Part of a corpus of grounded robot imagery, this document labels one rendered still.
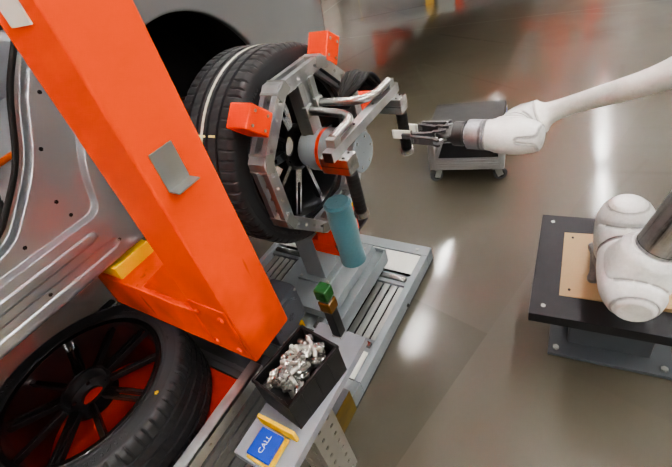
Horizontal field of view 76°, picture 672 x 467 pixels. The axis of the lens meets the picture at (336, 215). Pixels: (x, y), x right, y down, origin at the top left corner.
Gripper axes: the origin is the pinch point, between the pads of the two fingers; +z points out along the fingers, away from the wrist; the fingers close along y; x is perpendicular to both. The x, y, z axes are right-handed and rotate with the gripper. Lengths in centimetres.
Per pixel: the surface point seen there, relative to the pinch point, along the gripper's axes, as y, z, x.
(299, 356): -73, 3, -26
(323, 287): -56, 3, -17
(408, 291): -6, 7, -75
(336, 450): -79, -1, -64
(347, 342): -58, 0, -38
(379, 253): 6, 26, -68
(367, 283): -12, 23, -68
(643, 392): -15, -78, -83
